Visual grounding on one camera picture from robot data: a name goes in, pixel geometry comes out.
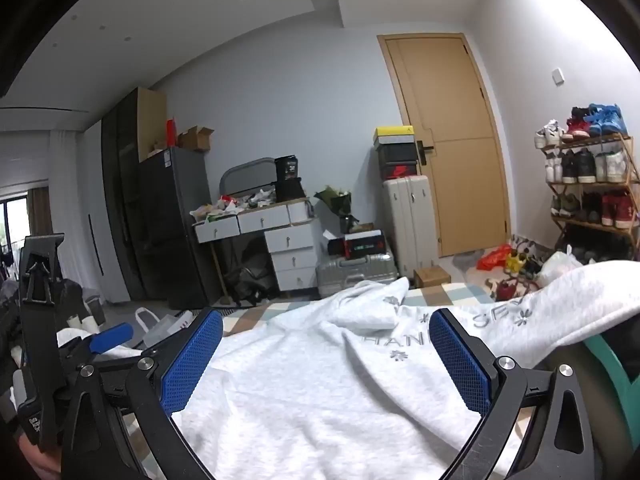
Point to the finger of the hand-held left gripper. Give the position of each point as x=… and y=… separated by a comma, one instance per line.
x=112, y=337

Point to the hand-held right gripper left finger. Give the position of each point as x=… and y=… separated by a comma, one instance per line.
x=192, y=360

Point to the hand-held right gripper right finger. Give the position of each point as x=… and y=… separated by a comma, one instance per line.
x=460, y=365

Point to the white sweatshirt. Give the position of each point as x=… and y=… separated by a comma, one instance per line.
x=325, y=385

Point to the person's left hand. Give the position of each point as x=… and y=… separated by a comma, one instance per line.
x=40, y=457

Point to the white tote bag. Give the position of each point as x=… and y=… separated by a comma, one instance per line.
x=147, y=322

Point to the red bag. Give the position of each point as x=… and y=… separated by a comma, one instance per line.
x=510, y=287

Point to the small cardboard box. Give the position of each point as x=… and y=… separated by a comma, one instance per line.
x=432, y=276

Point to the black bag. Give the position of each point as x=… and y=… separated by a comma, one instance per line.
x=252, y=280

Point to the orange plastic bag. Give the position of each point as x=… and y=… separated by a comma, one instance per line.
x=495, y=257

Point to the yellow toy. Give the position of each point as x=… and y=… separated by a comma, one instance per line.
x=516, y=262

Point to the dark grey refrigerator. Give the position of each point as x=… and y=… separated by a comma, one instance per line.
x=170, y=230

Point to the brown curtain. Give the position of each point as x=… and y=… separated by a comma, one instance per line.
x=40, y=210

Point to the white plastic bag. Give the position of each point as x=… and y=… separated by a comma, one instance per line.
x=557, y=267

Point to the silver suitcase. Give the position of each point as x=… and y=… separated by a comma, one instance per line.
x=350, y=272

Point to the white suitcase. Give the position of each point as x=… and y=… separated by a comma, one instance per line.
x=407, y=225

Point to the dark wardrobe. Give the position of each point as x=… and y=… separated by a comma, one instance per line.
x=120, y=185

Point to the white desk with drawers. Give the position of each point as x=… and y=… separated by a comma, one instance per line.
x=295, y=245

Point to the black and red box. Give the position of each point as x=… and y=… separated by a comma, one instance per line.
x=360, y=246

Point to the white curtain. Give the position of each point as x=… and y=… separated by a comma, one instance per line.
x=67, y=185

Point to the pile of desk clutter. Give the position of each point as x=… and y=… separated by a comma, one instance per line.
x=225, y=206

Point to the wooden door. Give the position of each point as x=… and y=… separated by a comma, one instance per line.
x=450, y=185

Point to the grey rounded panel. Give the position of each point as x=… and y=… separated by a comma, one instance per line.
x=247, y=175

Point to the flower bouquet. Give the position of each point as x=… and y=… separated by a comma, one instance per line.
x=337, y=202

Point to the tall black box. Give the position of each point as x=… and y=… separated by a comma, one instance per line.
x=289, y=177

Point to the open cardboard box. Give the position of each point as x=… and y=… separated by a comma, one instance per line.
x=196, y=139

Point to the black storage box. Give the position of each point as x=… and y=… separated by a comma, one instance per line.
x=395, y=157

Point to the yellow shoe box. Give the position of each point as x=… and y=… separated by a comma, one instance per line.
x=393, y=135

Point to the wooden shoe rack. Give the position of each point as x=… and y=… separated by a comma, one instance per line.
x=590, y=142

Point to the white light switch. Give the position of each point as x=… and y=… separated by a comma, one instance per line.
x=558, y=75

